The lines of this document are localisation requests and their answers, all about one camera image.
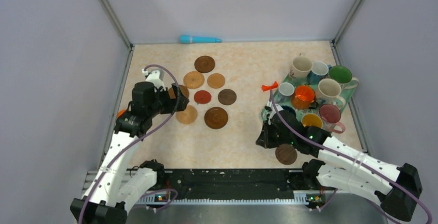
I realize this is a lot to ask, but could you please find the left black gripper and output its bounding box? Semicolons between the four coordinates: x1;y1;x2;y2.
148;82;189;117

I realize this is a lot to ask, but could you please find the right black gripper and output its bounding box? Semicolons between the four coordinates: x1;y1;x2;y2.
256;119;295;149

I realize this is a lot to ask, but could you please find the dark woven coaster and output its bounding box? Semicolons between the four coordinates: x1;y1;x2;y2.
275;144;298;165

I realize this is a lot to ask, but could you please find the medium brown round coaster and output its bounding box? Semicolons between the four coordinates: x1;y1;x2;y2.
168;85;190;99

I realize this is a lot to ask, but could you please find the cork coaster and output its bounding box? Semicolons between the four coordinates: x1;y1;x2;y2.
176;105;198;124

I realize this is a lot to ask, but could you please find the woven rattan coaster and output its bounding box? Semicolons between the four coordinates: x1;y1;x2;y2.
183;71;205;89

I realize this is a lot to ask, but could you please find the red round coaster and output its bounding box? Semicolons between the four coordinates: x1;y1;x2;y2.
194;90;212;104

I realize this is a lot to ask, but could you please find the dark walnut coaster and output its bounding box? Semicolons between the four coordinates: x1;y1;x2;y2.
217;89;237;105

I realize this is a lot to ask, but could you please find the cream seashell mug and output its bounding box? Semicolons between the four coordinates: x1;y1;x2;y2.
289;54;313;79

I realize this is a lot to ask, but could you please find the dark brown grooved coaster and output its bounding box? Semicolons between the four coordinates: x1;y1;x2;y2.
194;55;215;73

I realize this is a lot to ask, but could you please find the large brown wooden saucer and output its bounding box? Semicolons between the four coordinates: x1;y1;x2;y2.
204;107;229;130

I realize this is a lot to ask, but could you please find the light wood coaster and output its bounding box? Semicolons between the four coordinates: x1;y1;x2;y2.
207;73;226;89

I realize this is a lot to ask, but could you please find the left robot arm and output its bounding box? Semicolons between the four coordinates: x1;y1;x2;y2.
70;82;189;223

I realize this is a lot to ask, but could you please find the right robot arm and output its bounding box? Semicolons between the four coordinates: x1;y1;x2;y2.
256;108;423;222

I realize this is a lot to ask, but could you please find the yellow interior cup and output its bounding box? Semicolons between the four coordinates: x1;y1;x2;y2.
301;113;323;129

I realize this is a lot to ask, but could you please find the small grey cup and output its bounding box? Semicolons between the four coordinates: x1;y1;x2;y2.
277;82;295;103

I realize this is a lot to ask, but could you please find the orange plastic cup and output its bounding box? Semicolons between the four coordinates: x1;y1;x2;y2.
291;85;319;110

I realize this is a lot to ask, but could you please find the orange toy block piece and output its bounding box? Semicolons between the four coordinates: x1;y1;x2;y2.
117;109;126;118

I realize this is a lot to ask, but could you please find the green patterned tray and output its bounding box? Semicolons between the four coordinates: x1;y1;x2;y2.
273;76;355;121

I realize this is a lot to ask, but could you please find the maroon pink mug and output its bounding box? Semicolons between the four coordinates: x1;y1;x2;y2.
318;104;346;134

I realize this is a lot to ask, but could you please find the cream large mug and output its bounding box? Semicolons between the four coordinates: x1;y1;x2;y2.
315;78;346;108

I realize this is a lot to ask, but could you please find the white blue mug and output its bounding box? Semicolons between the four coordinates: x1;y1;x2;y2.
307;61;330;85

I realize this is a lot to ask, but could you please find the blue marker pen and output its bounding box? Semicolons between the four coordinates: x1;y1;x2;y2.
179;35;222;44

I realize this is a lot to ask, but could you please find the green mug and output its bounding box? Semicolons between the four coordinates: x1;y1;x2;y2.
328;65;359;90

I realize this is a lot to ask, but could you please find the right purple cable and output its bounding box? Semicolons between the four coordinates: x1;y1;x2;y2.
269;89;433;224

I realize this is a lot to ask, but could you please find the purple cable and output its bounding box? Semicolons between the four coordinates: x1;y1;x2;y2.
77;64;182;224
269;89;433;224

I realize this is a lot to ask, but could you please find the orange toy handle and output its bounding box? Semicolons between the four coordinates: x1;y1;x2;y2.
261;81;278;92

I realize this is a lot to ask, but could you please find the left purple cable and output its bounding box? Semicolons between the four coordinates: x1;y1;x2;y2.
77;64;182;224

